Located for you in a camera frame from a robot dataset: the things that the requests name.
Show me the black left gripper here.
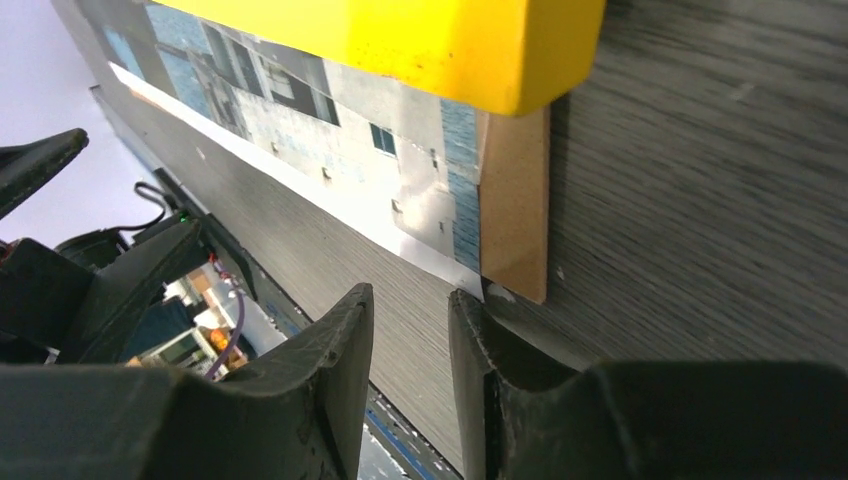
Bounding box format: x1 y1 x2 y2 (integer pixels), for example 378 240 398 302
1 128 201 364

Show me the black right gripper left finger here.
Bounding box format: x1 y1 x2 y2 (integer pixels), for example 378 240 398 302
1 283 374 479

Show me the brown frame backing board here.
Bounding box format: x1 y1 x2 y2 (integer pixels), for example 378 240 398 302
476 106 551 304

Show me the building and sky photo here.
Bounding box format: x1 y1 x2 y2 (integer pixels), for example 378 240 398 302
79 1 483 295

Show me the yellow picture frame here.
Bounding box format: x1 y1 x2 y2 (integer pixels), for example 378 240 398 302
168 0 606 116

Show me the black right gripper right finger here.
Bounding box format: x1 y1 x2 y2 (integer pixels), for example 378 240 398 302
449 290 847 479

